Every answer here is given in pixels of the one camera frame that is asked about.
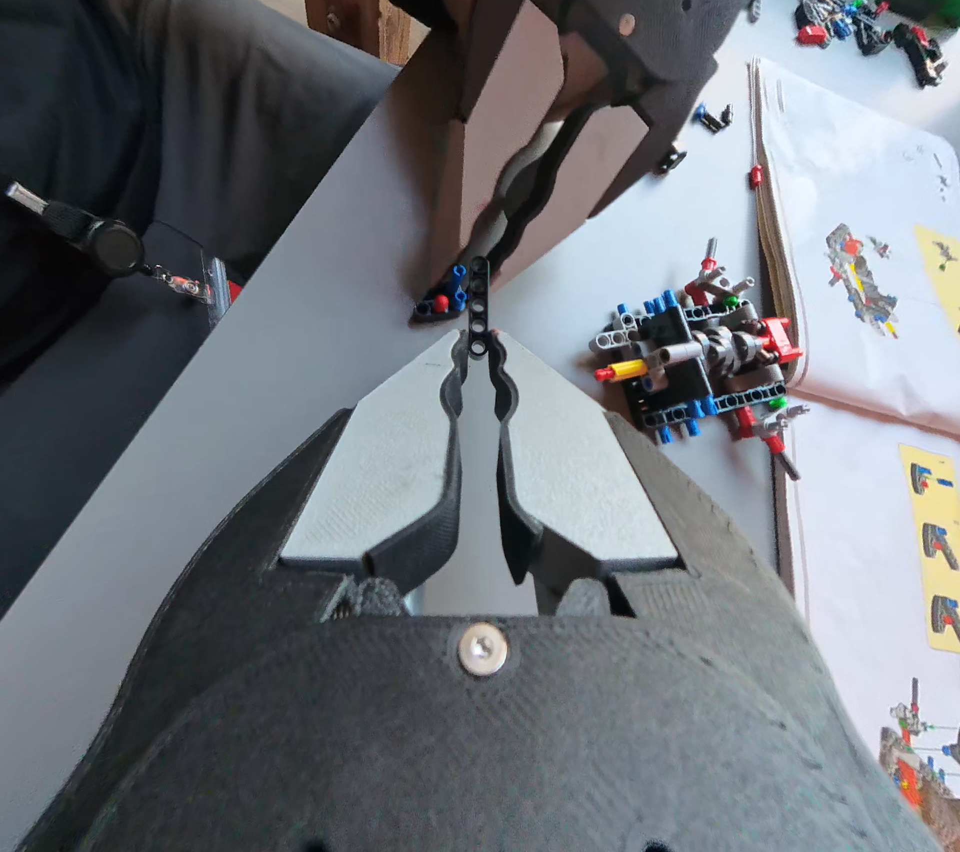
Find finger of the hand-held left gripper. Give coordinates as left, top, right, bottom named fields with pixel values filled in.
left=486, top=108, right=652, bottom=289
left=427, top=0, right=567, bottom=302

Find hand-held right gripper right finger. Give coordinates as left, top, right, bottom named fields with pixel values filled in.
left=490, top=329, right=681, bottom=588

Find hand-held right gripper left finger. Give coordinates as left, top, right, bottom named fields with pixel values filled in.
left=279, top=329, right=465, bottom=588

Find black triangular lego piece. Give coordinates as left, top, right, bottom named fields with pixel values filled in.
left=410, top=263, right=471, bottom=325

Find black straight lego beam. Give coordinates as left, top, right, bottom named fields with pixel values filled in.
left=466, top=258, right=493, bottom=363

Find lego chassis assembly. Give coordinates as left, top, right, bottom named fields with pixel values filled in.
left=588, top=237, right=811, bottom=483

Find lego instruction booklet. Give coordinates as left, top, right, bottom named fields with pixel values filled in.
left=747, top=56, right=960, bottom=852

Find pile of loose lego pieces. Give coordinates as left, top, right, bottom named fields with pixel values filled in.
left=746, top=0, right=950, bottom=90

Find person's grey trousers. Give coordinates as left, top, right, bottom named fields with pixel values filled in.
left=0, top=0, right=402, bottom=613

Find black badge reel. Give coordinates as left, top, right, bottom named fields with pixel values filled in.
left=75, top=218, right=147, bottom=279

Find person's black jacket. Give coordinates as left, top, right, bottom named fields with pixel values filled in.
left=0, top=0, right=189, bottom=388

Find black lanyard strap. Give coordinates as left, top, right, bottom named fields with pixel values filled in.
left=3, top=181, right=95, bottom=242

